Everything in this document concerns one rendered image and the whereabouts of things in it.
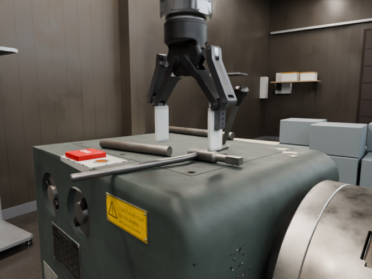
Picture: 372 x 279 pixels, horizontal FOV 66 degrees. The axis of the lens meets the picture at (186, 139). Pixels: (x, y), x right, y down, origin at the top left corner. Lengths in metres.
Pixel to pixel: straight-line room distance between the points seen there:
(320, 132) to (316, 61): 7.01
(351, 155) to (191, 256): 2.38
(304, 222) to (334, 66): 9.11
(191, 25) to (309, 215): 0.33
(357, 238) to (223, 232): 0.16
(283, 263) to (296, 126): 2.74
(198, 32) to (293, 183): 0.30
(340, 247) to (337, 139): 2.27
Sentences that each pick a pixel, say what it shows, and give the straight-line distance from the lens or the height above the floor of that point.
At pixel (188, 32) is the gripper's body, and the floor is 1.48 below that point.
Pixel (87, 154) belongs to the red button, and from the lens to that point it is 0.58.
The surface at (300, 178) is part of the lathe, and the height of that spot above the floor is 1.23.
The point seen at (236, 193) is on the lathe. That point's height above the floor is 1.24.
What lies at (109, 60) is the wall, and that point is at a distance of 4.57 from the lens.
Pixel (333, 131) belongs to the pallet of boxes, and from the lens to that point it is 2.66.
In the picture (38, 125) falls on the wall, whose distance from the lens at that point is 3.93.
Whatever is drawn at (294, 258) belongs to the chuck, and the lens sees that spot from 0.43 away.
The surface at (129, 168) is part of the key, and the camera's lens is 0.47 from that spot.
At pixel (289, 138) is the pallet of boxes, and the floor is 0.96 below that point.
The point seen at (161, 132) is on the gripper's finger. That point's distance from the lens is 0.56.
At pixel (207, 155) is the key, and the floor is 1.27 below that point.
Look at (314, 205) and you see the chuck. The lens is 0.46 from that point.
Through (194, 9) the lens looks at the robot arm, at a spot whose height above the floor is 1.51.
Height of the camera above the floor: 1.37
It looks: 8 degrees down
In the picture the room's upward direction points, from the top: straight up
